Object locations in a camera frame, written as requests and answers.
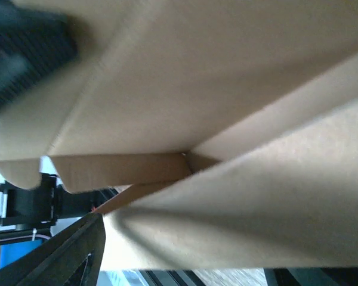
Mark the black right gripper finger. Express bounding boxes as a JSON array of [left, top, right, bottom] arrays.
[[0, 213, 106, 285]]

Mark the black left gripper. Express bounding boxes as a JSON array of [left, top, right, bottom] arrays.
[[0, 1, 78, 110]]

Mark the brown cardboard box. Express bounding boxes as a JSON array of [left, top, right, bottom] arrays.
[[0, 1, 358, 270]]

